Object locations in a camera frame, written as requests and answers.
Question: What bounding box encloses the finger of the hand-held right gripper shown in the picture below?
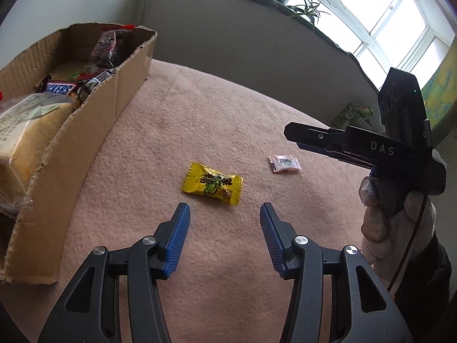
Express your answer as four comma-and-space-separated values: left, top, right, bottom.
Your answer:
284, 122, 348, 146
296, 141, 374, 168

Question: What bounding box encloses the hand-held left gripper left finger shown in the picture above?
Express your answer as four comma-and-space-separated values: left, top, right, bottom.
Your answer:
37, 202, 191, 343

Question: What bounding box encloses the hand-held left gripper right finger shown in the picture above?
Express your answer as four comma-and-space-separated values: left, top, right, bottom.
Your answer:
259, 202, 415, 343

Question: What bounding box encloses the small pink sachet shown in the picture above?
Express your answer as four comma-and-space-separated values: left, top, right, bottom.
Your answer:
268, 154, 302, 174

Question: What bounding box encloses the yellow candy packet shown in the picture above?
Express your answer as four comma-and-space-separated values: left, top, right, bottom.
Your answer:
182, 161, 245, 207

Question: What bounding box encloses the cardboard box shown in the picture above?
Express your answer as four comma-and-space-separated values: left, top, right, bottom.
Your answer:
0, 23, 158, 286

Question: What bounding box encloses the person's right forearm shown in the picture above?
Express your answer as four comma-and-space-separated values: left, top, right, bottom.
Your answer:
362, 191, 452, 317

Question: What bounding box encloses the person's right hand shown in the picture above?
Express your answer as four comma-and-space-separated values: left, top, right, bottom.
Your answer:
360, 176, 391, 244

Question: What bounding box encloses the green patterned packet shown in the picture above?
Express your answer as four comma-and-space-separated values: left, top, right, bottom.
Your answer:
330, 103, 376, 129

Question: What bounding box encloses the pink blanket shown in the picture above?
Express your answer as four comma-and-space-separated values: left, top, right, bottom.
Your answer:
0, 59, 395, 343

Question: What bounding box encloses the white framed window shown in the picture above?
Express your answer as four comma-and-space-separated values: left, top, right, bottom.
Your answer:
307, 0, 457, 91

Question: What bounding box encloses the dark silver chocolate bar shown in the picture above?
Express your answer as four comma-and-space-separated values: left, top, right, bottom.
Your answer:
76, 68, 121, 105

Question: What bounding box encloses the green red snack packet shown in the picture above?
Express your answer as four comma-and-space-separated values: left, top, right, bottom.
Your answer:
68, 65, 99, 81

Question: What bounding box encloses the brown chocolate bar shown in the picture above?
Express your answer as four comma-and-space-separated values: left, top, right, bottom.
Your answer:
36, 75, 79, 98

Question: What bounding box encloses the clear bag of sweets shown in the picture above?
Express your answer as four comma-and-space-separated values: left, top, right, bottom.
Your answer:
89, 29, 128, 69

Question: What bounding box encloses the yellow green wall map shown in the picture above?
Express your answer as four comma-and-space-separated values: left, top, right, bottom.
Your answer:
421, 39, 457, 141

